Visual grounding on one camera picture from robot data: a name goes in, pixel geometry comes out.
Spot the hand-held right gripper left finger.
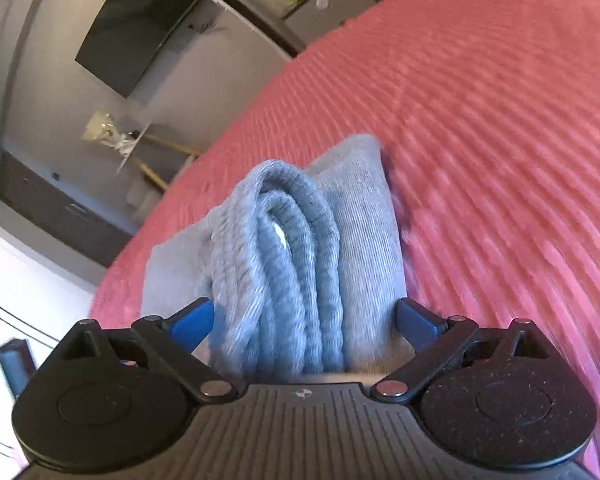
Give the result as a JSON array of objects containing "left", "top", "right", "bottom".
[{"left": 60, "top": 297, "right": 241, "bottom": 404}]

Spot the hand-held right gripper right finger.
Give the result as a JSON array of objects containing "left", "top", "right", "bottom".
[{"left": 371, "top": 297, "right": 548, "bottom": 404}]

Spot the white bin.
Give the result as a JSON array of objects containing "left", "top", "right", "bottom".
[{"left": 126, "top": 179, "right": 162, "bottom": 227}]

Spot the grey cabinet with items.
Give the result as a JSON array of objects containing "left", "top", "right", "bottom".
[{"left": 196, "top": 0, "right": 308, "bottom": 58}]

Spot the dark low cabinet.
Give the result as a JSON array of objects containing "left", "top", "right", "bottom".
[{"left": 0, "top": 149, "right": 133, "bottom": 267}]

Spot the blue object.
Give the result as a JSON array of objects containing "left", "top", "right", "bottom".
[{"left": 0, "top": 338, "right": 38, "bottom": 400}]

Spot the black wall television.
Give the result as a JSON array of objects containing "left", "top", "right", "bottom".
[{"left": 74, "top": 0, "right": 204, "bottom": 100}]

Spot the pink ribbed blanket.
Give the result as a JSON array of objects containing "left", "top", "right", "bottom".
[{"left": 89, "top": 0, "right": 600, "bottom": 480}]

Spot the gold-legged stand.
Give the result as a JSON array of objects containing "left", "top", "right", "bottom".
[{"left": 79, "top": 109, "right": 203, "bottom": 192}]

